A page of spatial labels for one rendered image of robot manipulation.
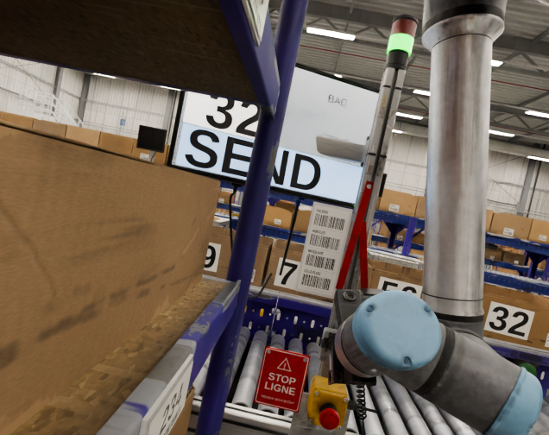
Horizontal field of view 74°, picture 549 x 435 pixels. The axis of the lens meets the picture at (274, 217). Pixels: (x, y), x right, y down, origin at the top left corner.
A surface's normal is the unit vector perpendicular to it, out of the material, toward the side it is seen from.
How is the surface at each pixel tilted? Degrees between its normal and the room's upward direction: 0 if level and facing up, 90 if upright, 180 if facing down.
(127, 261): 92
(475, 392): 86
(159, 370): 0
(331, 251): 90
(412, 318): 58
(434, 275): 96
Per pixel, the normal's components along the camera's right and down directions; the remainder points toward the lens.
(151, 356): 0.20, -0.98
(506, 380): 0.11, -0.55
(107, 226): 0.97, 0.22
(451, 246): -0.46, -0.03
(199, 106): 0.29, 0.04
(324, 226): -0.07, 0.04
